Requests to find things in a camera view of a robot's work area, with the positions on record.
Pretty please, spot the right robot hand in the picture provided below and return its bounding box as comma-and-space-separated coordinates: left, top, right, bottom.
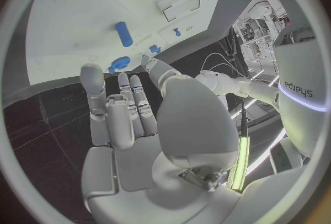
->
79, 54, 244, 224

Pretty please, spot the white task board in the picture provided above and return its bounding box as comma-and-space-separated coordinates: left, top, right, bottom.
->
25, 0, 231, 86

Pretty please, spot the glowing light bar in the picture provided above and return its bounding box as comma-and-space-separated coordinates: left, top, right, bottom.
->
227, 134, 251, 191

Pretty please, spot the blue gear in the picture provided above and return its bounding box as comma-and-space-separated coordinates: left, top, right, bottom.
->
108, 56, 132, 75

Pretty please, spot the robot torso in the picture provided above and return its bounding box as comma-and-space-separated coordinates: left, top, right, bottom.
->
271, 24, 329, 159

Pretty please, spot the long blue cylinder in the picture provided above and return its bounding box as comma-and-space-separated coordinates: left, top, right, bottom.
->
115, 21, 135, 48

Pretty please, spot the white cable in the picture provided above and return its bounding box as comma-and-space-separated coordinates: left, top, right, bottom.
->
215, 62, 249, 79
201, 52, 250, 80

